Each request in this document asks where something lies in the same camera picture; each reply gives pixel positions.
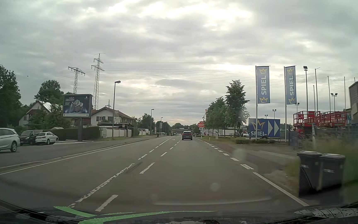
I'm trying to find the grey pavement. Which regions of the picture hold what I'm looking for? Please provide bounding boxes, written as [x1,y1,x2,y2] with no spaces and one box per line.
[0,136,155,173]

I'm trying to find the car's own bonnet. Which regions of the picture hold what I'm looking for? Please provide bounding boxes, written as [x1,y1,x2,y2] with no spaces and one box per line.
[0,193,358,224]

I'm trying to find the blue banner flag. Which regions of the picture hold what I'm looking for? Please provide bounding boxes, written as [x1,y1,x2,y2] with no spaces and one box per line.
[255,66,271,141]
[284,65,298,142]

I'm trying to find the overhead wires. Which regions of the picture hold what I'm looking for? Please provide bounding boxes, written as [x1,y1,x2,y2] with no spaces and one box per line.
[55,50,358,94]

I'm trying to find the grey asphalt road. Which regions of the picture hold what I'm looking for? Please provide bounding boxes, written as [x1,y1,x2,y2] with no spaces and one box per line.
[0,136,310,215]

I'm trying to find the group of trees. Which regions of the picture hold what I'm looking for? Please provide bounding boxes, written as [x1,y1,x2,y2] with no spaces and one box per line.
[204,80,250,136]

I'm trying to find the black car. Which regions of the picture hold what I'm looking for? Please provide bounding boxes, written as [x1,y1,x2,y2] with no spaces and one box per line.
[19,130,44,146]

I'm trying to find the red scissor lifts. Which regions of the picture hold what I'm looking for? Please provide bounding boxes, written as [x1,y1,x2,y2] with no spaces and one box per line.
[293,110,347,129]

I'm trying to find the white house with red roof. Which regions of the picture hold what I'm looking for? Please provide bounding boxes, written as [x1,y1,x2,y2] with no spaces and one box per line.
[90,106,136,129]

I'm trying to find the billboard on dark post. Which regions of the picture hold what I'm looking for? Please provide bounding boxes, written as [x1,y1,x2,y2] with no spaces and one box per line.
[62,94,93,142]

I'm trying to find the dark green hedge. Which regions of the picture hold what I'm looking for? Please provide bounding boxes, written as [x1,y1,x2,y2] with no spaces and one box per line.
[44,126,101,141]

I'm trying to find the trees behind houses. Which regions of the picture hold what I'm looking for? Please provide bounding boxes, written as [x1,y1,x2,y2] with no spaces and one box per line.
[28,80,74,129]

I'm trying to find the grass verge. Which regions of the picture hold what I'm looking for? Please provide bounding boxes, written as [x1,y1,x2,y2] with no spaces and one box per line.
[283,137,358,206]

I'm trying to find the blue billboard with arrows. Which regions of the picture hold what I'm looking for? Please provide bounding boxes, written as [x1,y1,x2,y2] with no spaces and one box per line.
[248,118,281,139]

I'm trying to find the white house with dark roof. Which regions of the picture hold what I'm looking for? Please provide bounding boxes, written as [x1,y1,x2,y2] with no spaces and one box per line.
[18,100,62,127]

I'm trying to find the row of bare flagpoles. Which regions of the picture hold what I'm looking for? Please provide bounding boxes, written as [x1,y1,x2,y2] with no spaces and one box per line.
[313,67,347,112]

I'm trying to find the dark wheelie bin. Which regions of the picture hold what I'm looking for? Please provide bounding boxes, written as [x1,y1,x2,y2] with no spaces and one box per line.
[297,151,322,197]
[317,153,346,191]

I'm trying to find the white car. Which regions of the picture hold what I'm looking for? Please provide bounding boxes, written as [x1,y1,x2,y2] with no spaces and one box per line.
[35,131,59,145]

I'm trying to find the white wall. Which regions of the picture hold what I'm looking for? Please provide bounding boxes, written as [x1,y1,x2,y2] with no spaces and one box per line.
[100,127,132,138]

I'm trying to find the lattice pylon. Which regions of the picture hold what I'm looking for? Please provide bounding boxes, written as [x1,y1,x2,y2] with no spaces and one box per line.
[68,66,86,95]
[91,53,105,110]

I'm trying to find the tall lamp post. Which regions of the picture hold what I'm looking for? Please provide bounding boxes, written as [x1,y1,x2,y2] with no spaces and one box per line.
[303,66,309,112]

